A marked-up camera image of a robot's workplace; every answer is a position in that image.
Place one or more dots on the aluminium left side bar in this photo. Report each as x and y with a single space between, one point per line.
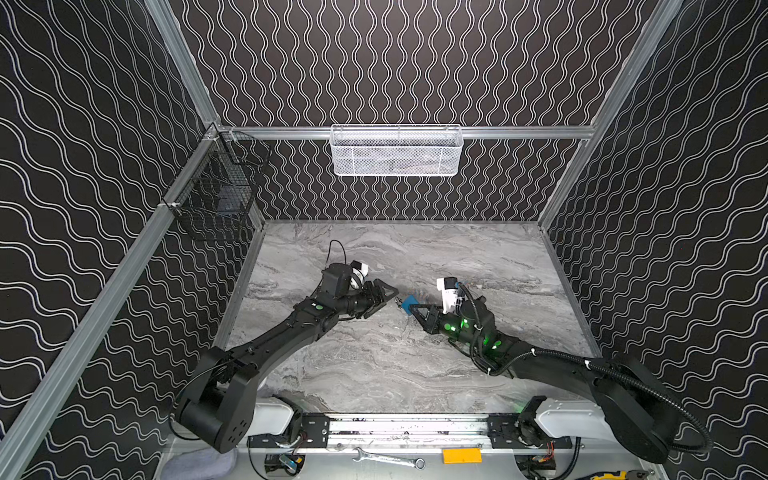
31 426

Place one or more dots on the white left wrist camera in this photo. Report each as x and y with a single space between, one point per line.
359 272

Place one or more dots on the aluminium back crossbar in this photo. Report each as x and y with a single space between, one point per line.
381 130

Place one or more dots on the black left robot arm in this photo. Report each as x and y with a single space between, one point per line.
220 400

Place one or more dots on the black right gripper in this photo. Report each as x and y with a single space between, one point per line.
434 318

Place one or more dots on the yellow black tool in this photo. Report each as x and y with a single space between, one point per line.
635 474

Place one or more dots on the white wire mesh basket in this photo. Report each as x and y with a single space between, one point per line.
421 155

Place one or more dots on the yellow block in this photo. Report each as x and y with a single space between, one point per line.
462 456

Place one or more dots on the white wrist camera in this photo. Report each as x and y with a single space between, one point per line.
359 272
450 293

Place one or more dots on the aluminium corner frame post left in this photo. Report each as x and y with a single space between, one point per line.
170 30

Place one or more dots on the silver combination wrench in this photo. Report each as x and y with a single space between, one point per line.
415 463

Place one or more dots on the grey cloth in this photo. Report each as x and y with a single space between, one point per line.
204 464

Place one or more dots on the black wire mesh basket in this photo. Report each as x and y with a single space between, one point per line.
215 206

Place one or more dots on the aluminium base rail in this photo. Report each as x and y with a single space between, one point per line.
274 429

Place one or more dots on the aluminium corner frame post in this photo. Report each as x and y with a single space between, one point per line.
170 30
646 44

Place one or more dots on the aluminium corner frame post right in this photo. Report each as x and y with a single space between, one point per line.
646 44

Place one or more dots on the blue padlock front large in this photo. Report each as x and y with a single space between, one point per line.
406 304

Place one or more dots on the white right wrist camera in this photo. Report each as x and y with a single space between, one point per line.
450 293

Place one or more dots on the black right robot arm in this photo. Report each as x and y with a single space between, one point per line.
641 413

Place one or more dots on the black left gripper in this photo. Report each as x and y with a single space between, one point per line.
369 297

